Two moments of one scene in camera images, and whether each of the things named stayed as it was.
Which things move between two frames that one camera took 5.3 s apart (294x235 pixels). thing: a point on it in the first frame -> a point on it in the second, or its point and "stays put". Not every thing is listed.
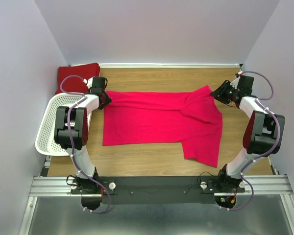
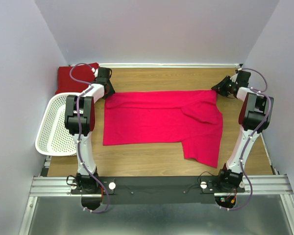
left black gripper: (105, 99) -> (109, 88)
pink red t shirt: (192, 118) stays put
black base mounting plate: (158, 189) stays put
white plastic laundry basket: (45, 143) stays put
